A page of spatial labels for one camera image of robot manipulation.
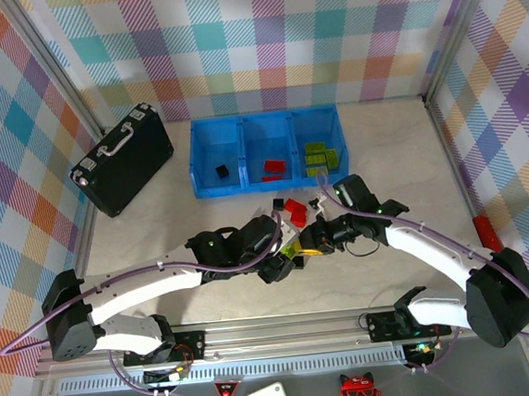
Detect aluminium frame post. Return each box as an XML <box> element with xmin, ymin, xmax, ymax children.
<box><xmin>411</xmin><ymin>0</ymin><xmax>516</xmax><ymax>109</ymax></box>
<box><xmin>0</xmin><ymin>0</ymin><xmax>107</xmax><ymax>147</ymax></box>

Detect small controller board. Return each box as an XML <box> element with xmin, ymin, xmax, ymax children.
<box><xmin>403</xmin><ymin>341</ymin><xmax>440</xmax><ymax>366</ymax></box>
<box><xmin>142</xmin><ymin>364</ymin><xmax>192</xmax><ymax>387</ymax></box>

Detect white slotted cable duct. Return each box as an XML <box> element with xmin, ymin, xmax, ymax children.
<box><xmin>57</xmin><ymin>351</ymin><xmax>408</xmax><ymax>396</ymax></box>

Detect red and black triangle badge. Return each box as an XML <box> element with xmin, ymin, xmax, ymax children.
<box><xmin>213</xmin><ymin>379</ymin><xmax>240</xmax><ymax>396</ymax></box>

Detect black cat figure red glasses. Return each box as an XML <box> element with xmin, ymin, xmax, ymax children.
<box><xmin>337</xmin><ymin>369</ymin><xmax>384</xmax><ymax>396</ymax></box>

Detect aluminium table side rail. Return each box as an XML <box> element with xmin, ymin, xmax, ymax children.
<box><xmin>422</xmin><ymin>90</ymin><xmax>529</xmax><ymax>306</ymax></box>
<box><xmin>44</xmin><ymin>127</ymin><xmax>123</xmax><ymax>340</ymax></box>

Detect red cylinder clamp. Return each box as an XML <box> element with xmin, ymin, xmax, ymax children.
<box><xmin>472</xmin><ymin>212</ymin><xmax>504</xmax><ymax>255</ymax></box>

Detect black briefcase with metal handle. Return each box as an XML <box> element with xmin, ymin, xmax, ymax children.
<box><xmin>63</xmin><ymin>101</ymin><xmax>181</xmax><ymax>222</ymax></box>

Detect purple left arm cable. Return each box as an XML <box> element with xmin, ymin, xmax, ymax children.
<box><xmin>0</xmin><ymin>209</ymin><xmax>296</xmax><ymax>396</ymax></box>

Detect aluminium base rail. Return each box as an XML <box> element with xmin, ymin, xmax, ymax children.
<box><xmin>30</xmin><ymin>294</ymin><xmax>529</xmax><ymax>380</ymax></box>

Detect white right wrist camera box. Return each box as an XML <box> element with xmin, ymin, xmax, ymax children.
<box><xmin>307</xmin><ymin>192</ymin><xmax>330</xmax><ymax>218</ymax></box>

